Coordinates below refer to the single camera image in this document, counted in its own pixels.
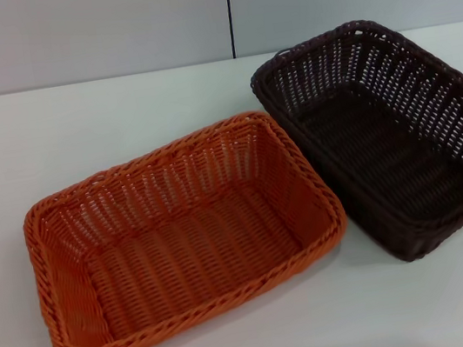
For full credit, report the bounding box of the dark brown woven basket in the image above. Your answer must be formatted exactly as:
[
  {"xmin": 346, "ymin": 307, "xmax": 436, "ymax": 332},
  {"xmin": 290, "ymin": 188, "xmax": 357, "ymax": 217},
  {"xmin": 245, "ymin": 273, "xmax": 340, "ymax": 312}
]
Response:
[{"xmin": 242, "ymin": 3, "xmax": 463, "ymax": 284}]

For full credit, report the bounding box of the orange woven plastic basket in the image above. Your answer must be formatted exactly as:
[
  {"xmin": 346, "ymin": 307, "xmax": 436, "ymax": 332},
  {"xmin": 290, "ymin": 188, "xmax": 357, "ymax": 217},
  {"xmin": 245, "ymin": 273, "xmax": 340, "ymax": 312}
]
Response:
[{"xmin": 10, "ymin": 98, "xmax": 366, "ymax": 347}]

